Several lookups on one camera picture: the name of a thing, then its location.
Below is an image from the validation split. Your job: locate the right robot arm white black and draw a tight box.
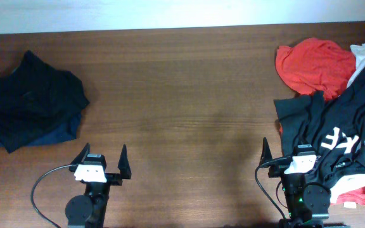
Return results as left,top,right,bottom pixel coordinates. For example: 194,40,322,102
255,138,331,227

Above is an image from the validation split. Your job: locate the folded black garment stack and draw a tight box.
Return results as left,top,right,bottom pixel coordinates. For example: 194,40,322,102
0,49,91,154

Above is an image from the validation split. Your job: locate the white t-shirt pixel print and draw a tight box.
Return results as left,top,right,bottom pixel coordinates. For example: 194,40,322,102
330,43,365,206

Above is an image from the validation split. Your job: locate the black t-shirt white lettering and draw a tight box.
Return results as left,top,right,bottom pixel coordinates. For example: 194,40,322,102
274,68,365,188

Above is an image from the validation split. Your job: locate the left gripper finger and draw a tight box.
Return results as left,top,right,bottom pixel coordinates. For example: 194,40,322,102
117,144,132,179
70,143,91,165

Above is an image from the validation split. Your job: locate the folded navy blue garment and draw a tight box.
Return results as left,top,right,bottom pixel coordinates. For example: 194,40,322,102
0,111,82,153

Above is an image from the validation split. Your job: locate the red t-shirt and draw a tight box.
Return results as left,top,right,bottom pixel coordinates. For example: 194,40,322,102
275,38,356,101

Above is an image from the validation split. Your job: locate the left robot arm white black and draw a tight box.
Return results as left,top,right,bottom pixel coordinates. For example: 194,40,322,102
65,143,132,228

